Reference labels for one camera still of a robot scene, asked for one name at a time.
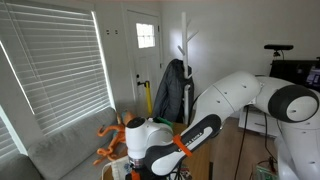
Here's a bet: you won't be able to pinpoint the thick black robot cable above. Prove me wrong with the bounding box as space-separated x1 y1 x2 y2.
233 104 251 180

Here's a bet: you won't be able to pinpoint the green circuit board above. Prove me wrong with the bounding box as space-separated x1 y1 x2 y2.
254 164 279 180

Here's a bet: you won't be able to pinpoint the black monitor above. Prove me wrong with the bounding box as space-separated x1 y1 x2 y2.
269 59 320 94

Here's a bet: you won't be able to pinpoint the black camera on stand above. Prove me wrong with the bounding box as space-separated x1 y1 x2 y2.
263 43 295 58

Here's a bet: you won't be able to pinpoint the orange strap on arm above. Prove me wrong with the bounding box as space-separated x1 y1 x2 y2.
172 134 194 158

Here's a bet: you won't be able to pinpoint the white printed tote bag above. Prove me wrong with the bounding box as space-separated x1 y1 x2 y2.
101 154 133 180

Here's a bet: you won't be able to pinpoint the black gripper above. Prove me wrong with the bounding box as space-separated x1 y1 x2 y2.
124 166 159 180

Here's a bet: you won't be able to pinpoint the small colourful packet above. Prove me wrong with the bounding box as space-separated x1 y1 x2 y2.
179 169 194 180

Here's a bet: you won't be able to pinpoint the white shelf unit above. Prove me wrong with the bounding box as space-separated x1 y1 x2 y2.
238 105 281 138

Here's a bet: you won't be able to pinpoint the white coat rack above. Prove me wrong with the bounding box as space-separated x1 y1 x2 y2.
176 11 200 126

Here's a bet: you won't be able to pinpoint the dark padded jacket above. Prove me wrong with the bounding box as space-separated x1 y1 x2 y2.
151 58 195 124

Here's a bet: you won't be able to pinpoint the grey fabric sofa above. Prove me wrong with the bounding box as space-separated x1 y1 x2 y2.
0 106 129 180

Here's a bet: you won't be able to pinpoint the orange octopus plush toy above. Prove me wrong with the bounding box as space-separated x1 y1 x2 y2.
92 110 138 167

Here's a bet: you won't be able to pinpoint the white door with window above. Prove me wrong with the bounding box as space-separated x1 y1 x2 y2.
124 9 164 119

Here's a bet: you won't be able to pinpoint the yellow pole black handle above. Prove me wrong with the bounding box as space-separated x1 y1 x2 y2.
144 80 154 117

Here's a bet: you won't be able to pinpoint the large white window blinds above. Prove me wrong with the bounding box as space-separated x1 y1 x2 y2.
0 1 113 136

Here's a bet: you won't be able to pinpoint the small white window blinds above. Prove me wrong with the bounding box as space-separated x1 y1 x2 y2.
0 106 28 159

